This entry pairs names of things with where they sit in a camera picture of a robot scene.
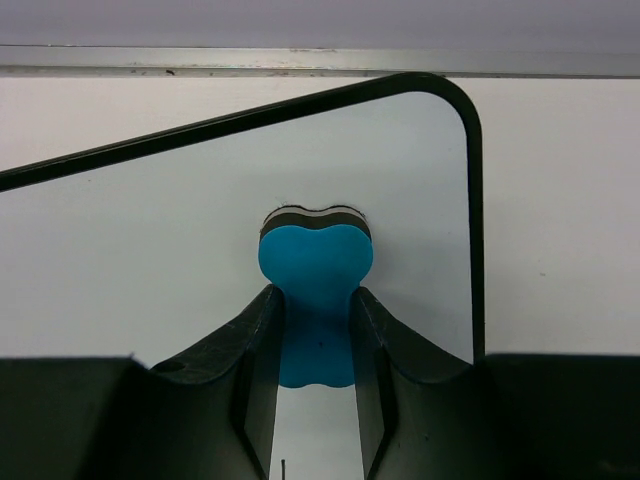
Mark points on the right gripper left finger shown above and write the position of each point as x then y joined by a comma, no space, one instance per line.
205,413

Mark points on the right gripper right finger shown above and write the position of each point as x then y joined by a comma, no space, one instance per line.
425,414

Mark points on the white whiteboard black frame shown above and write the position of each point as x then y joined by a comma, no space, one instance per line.
143,248

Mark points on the blue bone-shaped eraser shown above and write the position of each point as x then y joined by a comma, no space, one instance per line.
317,258

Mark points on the aluminium back rail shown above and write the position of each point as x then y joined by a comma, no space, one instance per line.
95,60

